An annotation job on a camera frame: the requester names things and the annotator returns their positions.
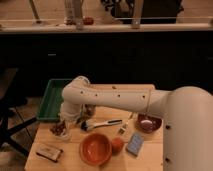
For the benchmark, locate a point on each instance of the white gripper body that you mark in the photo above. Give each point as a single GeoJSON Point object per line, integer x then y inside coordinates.
{"type": "Point", "coordinates": [70, 113]}

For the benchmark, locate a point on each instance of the dark red bowl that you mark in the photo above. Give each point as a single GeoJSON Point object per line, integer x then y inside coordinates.
{"type": "Point", "coordinates": [148, 124]}

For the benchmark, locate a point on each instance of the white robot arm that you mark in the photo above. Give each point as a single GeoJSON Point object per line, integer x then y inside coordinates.
{"type": "Point", "coordinates": [187, 115]}

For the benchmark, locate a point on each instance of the white paper cup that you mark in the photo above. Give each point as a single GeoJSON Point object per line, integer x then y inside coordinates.
{"type": "Point", "coordinates": [64, 136]}

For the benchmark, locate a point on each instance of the orange fruit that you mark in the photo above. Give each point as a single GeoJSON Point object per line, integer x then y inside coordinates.
{"type": "Point", "coordinates": [117, 144]}

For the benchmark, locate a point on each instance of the green handled fork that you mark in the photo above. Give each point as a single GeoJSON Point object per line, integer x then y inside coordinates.
{"type": "Point", "coordinates": [125, 125]}

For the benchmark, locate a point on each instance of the blue sponge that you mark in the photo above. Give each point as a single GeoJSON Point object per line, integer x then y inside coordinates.
{"type": "Point", "coordinates": [134, 145]}

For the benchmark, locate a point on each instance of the black white brush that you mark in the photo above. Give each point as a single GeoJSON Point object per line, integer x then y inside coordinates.
{"type": "Point", "coordinates": [89, 125]}

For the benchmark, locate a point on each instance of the green plastic tray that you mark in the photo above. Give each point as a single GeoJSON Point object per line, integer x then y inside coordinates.
{"type": "Point", "coordinates": [51, 101]}

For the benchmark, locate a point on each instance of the red grapes bunch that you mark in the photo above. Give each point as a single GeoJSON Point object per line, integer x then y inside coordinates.
{"type": "Point", "coordinates": [58, 129]}

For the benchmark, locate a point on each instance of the metal can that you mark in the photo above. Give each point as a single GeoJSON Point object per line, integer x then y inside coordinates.
{"type": "Point", "coordinates": [89, 110]}

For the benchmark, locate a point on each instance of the black office chair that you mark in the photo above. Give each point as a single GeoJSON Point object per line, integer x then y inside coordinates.
{"type": "Point", "coordinates": [5, 109]}

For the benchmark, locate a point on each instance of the orange bowl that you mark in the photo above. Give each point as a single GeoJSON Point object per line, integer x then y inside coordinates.
{"type": "Point", "coordinates": [95, 149]}

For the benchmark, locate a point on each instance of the red object on shelf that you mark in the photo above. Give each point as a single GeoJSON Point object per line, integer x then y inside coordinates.
{"type": "Point", "coordinates": [88, 21]}

